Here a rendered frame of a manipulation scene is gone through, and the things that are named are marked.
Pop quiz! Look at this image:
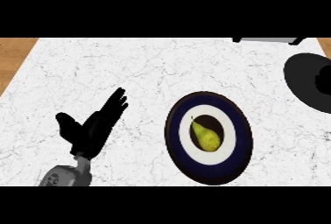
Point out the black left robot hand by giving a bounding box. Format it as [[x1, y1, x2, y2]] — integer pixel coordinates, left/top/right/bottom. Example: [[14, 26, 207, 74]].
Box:
[[55, 87, 130, 160]]

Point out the dark blue and white plate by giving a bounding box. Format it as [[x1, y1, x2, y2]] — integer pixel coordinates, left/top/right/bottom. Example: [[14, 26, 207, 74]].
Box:
[[163, 90, 254, 186]]

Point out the dark grey pan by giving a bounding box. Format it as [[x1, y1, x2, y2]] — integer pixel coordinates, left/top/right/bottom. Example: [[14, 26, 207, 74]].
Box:
[[283, 52, 331, 115]]

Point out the yellow-green pear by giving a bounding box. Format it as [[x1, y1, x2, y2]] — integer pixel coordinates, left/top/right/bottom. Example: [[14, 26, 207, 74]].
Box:
[[191, 115, 223, 152]]

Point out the grey appliance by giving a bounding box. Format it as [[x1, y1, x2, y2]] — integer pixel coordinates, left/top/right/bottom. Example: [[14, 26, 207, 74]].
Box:
[[232, 37, 308, 46]]

